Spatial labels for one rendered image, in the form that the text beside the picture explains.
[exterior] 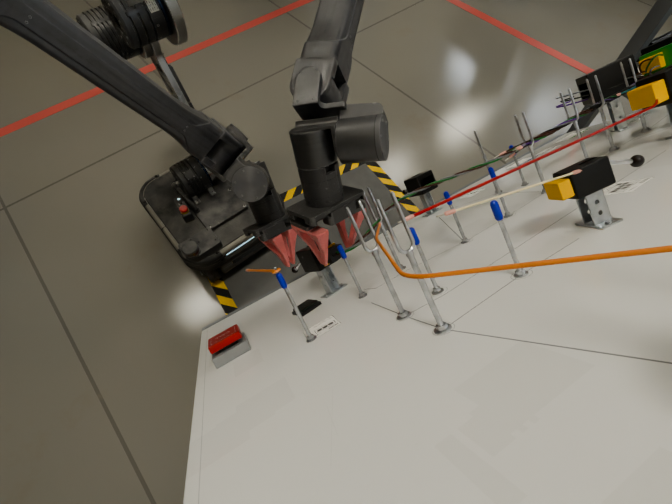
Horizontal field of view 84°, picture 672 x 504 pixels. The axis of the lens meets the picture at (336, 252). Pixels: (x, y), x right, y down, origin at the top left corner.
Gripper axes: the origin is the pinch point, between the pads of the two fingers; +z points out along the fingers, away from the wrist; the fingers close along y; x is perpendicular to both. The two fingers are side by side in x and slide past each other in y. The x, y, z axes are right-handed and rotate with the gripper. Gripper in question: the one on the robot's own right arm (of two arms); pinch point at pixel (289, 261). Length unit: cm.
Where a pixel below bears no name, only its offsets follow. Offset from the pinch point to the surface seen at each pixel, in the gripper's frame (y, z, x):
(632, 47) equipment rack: 96, -14, -28
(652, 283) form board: 3, -3, -56
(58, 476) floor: -77, 65, 107
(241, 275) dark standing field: 22, 32, 113
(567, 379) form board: -9, -2, -55
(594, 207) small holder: 16, -4, -47
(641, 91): 46, -10, -44
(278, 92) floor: 117, -53, 176
